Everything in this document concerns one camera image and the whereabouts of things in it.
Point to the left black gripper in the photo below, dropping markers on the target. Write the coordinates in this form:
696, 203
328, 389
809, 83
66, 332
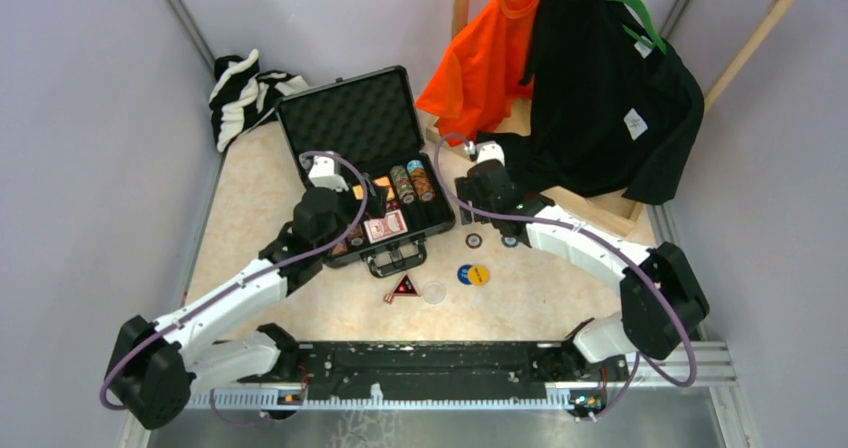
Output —
375, 200

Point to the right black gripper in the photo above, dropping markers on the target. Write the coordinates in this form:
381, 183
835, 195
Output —
465, 190

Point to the orange black 100 chip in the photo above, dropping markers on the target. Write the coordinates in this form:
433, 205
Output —
473, 241

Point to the blue green 50 chip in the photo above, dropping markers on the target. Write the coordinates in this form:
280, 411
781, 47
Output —
509, 242

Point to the orange boxed card deck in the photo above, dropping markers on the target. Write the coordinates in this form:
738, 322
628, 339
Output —
383, 184

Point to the black poker set case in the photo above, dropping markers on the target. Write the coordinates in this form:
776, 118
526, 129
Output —
371, 122

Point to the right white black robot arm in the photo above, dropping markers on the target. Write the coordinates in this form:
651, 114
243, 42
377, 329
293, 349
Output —
662, 302

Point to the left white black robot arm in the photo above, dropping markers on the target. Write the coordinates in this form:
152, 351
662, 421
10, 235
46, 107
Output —
157, 366

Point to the blue orange chip stack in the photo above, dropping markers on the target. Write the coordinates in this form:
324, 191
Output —
340, 249

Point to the purple black chip stack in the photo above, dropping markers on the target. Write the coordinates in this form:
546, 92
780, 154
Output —
356, 237

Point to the red yellow chip stack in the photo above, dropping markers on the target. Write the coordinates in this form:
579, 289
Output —
420, 181

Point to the red playing card deck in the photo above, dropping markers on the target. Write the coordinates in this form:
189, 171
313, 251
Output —
381, 229

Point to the green orange chip stack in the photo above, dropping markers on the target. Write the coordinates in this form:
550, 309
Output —
402, 184

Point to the yellow big blind button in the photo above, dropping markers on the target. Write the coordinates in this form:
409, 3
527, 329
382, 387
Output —
478, 275

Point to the blue small blind button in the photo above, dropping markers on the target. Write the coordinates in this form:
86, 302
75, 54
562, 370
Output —
463, 274

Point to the orange t-shirt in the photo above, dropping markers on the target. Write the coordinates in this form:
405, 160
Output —
473, 88

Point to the black red triangle token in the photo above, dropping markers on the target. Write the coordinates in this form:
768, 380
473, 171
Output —
405, 287

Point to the clear dealer button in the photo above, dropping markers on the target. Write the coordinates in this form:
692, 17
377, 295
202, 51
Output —
434, 293

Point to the wooden clothes rack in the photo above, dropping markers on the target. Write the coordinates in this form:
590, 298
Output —
612, 212

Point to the black white striped cloth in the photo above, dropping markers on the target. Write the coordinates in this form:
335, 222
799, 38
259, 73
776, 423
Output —
244, 95

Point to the black t-shirt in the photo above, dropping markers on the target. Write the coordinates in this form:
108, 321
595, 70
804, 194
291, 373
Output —
610, 110

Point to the green clothes hanger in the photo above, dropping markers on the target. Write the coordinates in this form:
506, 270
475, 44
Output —
643, 15

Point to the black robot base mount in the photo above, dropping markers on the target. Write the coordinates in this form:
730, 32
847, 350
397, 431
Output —
437, 371

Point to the aluminium frame rail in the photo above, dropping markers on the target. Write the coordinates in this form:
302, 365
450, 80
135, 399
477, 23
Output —
708, 361

